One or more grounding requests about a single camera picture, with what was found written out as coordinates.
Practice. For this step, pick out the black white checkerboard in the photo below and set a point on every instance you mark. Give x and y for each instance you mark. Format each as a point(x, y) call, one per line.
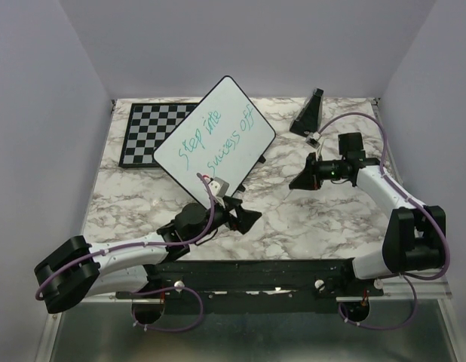
point(149, 124)

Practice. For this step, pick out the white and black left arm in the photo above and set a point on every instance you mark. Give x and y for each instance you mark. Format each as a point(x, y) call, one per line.
point(67, 275)

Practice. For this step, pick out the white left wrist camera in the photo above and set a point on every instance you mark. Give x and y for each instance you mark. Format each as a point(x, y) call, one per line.
point(218, 188)

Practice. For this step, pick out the black triangular stand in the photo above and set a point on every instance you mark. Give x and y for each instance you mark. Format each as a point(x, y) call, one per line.
point(309, 117)

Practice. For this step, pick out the white whiteboard black frame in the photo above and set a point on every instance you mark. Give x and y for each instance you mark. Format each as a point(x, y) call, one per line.
point(224, 136)

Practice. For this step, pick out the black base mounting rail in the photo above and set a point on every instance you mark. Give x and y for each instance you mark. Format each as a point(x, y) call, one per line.
point(255, 286)

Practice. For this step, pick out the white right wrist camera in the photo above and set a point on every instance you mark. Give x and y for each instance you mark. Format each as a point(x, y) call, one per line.
point(316, 141)

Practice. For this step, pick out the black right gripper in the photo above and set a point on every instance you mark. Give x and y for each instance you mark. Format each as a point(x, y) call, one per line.
point(309, 179)

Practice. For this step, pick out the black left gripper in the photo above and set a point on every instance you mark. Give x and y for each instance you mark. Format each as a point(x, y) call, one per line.
point(245, 219)

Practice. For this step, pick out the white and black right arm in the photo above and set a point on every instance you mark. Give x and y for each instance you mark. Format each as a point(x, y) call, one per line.
point(415, 233)

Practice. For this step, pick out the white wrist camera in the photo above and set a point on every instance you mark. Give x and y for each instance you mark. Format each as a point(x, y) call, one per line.
point(218, 188)
point(316, 141)

